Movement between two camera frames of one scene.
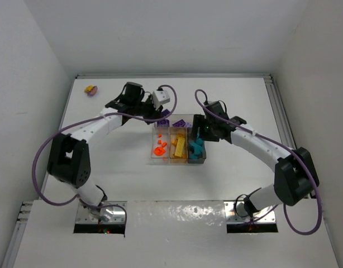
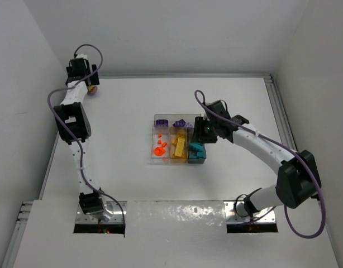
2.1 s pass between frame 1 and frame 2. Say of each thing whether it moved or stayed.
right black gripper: stayed
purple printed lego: stayed
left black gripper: moved
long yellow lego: stayed
